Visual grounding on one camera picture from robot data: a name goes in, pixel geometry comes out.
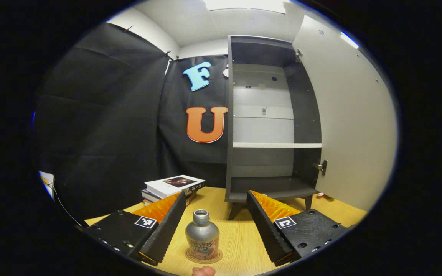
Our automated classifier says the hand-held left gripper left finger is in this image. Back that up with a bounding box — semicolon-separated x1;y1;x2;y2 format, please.
84;191;188;267

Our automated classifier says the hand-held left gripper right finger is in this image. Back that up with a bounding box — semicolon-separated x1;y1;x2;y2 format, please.
245;190;351;268

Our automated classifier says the silver bottle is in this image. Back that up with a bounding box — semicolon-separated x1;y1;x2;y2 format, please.
185;209;220;261

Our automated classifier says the round brown coaster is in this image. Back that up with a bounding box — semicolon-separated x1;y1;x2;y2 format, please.
185;247;223;264

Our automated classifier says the beige cabinet door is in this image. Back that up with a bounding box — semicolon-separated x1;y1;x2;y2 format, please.
284;2;399;212

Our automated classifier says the dark cover book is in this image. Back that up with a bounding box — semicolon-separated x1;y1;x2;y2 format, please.
140;189;198;207

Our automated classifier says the white cover book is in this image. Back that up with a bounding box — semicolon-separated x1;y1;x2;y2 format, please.
144;175;206;199

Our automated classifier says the black backdrop cloth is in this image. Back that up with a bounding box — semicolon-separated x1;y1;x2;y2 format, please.
33;22;231;227

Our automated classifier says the ceiling light panel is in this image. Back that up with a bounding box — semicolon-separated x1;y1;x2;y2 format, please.
340;31;360;49
202;0;287;14

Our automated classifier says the black cable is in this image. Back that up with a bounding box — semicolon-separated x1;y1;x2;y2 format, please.
50;183;85;227

